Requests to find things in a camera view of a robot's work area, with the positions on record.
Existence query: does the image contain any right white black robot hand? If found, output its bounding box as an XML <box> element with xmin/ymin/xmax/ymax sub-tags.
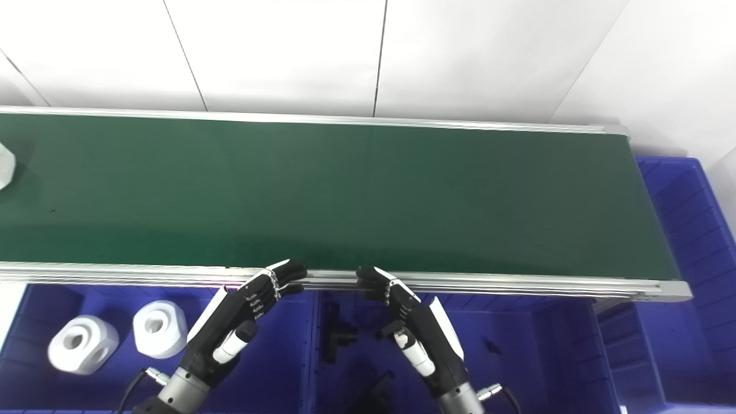
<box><xmin>355</xmin><ymin>266</ymin><xmax>467</xmax><ymax>397</ymax></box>

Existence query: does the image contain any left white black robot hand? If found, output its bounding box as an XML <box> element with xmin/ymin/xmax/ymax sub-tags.
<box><xmin>179</xmin><ymin>259</ymin><xmax>308</xmax><ymax>387</ymax></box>

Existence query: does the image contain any white faceted block part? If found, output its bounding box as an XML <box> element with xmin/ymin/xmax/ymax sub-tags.
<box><xmin>133</xmin><ymin>300</ymin><xmax>188</xmax><ymax>359</ymax></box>
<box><xmin>0</xmin><ymin>144</ymin><xmax>17</xmax><ymax>189</ymax></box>

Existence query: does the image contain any blue bin with white parts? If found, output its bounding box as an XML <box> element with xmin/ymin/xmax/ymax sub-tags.
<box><xmin>0</xmin><ymin>283</ymin><xmax>318</xmax><ymax>414</ymax></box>

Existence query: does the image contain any green conveyor belt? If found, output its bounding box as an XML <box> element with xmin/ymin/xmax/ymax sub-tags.
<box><xmin>0</xmin><ymin>113</ymin><xmax>681</xmax><ymax>281</ymax></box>
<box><xmin>0</xmin><ymin>106</ymin><xmax>692</xmax><ymax>303</ymax></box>

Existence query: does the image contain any white block part large hole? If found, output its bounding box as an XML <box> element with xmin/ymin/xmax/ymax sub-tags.
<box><xmin>48</xmin><ymin>316</ymin><xmax>120</xmax><ymax>375</ymax></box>

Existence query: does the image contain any empty blue bin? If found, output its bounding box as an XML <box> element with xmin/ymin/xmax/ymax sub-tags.
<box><xmin>598</xmin><ymin>156</ymin><xmax>736</xmax><ymax>414</ymax></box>

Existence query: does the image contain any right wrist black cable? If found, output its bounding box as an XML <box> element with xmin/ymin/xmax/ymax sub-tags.
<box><xmin>477</xmin><ymin>384</ymin><xmax>522</xmax><ymax>414</ymax></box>

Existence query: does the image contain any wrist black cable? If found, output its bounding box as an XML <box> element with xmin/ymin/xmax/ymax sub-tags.
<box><xmin>477</xmin><ymin>384</ymin><xmax>522</xmax><ymax>414</ymax></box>
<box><xmin>118</xmin><ymin>368</ymin><xmax>171</xmax><ymax>414</ymax></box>

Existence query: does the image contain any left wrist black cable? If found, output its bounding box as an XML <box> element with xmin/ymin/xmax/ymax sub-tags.
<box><xmin>118</xmin><ymin>368</ymin><xmax>171</xmax><ymax>414</ymax></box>

